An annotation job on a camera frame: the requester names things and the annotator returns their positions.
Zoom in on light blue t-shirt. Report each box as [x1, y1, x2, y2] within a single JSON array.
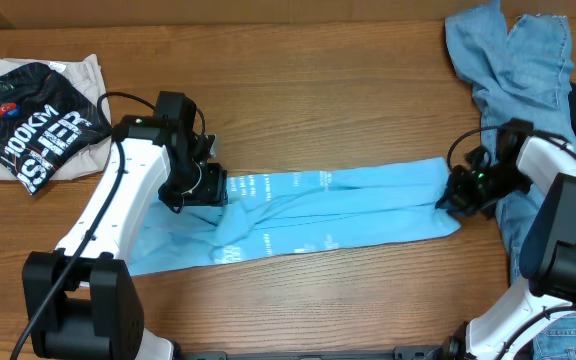
[[129, 158, 460, 276]]

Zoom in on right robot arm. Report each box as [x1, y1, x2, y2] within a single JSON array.
[[430, 119, 576, 359]]

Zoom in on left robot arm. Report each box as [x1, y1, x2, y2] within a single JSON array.
[[11, 91, 228, 360]]

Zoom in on blue denim jeans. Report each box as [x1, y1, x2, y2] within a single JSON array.
[[445, 1, 576, 360]]

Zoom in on beige folded garment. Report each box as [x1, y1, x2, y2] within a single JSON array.
[[0, 54, 110, 181]]

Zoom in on black printed t-shirt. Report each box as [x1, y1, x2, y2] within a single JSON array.
[[0, 62, 111, 194]]

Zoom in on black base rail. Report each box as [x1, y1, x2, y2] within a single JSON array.
[[172, 345, 442, 360]]

